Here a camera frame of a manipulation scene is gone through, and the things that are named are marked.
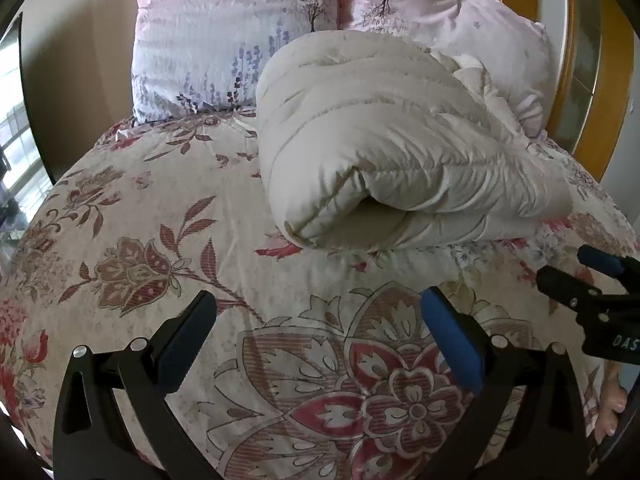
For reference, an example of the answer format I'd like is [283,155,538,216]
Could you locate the beige quilted down jacket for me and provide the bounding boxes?
[256,31,573,250]

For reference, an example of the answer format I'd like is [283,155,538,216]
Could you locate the person's right hand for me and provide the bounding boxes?
[594,361,627,444]

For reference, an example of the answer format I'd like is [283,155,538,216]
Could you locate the floral bed quilt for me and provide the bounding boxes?
[1,114,639,479]

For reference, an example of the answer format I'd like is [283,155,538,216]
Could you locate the pink tree print pillow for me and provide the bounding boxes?
[344,0,552,138]

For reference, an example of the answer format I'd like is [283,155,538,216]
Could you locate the pink lavender print pillow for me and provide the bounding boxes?
[131,0,338,124]

